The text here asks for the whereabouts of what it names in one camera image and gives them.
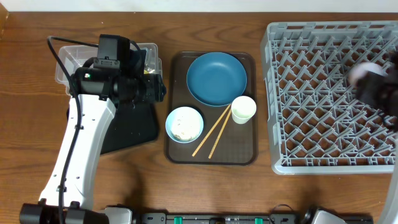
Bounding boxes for light blue bowl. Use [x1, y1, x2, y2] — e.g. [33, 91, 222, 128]
[165, 106, 204, 144]

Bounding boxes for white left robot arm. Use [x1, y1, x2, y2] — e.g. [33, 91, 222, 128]
[19, 65, 166, 223]

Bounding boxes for leftover rice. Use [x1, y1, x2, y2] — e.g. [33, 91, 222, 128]
[170, 116, 200, 142]

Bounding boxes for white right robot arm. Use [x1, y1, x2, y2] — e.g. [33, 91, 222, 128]
[348, 52, 397, 223]

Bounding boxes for white cup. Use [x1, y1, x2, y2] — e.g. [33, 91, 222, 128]
[231, 96, 257, 124]

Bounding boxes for wooden chopstick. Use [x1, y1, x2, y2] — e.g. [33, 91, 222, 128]
[192, 104, 231, 157]
[208, 105, 231, 159]

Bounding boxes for black plastic waste tray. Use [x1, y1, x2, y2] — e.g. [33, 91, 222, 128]
[73, 95, 159, 156]

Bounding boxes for pink cup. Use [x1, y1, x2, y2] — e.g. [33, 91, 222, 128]
[348, 62, 386, 86]

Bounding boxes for left wooden chopstick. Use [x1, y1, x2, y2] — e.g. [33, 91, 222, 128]
[192, 104, 231, 157]

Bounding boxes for clear plastic waste bin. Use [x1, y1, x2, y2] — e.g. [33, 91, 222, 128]
[55, 43, 162, 96]

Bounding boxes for dark blue plate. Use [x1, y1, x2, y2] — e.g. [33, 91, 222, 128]
[187, 52, 248, 106]

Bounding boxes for right wooden chopstick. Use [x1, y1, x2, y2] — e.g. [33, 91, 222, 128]
[208, 105, 231, 159]

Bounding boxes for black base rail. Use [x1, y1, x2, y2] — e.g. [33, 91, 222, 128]
[105, 205, 374, 224]

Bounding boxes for grey dishwasher rack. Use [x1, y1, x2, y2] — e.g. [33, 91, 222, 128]
[261, 21, 397, 175]

